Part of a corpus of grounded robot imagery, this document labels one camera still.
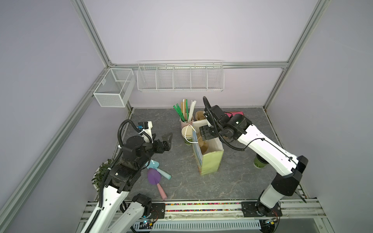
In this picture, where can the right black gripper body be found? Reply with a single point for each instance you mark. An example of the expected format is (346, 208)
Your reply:
(209, 133)

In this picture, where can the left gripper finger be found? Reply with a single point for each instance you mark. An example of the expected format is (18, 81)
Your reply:
(167, 145)
(167, 137)

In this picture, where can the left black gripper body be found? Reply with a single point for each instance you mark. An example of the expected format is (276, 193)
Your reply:
(150, 149)

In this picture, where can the painted paper gift bag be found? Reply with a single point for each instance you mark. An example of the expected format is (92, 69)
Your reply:
(210, 161)

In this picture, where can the green paper cup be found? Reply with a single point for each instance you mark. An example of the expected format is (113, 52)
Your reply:
(260, 162)

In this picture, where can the single cardboard cup carrier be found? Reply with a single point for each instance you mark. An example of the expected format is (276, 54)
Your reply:
(202, 144)

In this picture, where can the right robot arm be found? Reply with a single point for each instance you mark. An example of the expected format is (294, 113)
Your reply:
(239, 133)

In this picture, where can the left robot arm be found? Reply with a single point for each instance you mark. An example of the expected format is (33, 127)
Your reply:
(117, 183)

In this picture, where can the pink napkin stack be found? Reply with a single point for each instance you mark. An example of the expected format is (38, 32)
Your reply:
(237, 113)

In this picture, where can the pink utensil holder cup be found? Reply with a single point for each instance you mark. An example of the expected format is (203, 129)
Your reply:
(184, 124)

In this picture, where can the stack of green paper cups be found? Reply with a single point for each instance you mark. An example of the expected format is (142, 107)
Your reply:
(187, 134)

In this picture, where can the teal toy shovel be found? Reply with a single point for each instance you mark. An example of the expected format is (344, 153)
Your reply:
(155, 165)

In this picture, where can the green stirrer sticks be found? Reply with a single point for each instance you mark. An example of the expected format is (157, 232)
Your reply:
(179, 112)

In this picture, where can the purple pink toy shovel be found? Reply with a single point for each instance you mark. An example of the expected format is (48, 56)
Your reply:
(154, 178)

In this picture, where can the white wrapped straws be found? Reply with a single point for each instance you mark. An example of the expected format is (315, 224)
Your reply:
(190, 115)

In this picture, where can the potted green plant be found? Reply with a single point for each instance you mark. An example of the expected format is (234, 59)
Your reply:
(99, 174)

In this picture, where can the wide white wire basket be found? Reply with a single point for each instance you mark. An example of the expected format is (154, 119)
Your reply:
(181, 75)

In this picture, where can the small white wire basket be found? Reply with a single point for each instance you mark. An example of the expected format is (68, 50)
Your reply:
(115, 88)

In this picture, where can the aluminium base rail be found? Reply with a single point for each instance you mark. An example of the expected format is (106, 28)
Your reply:
(229, 209)

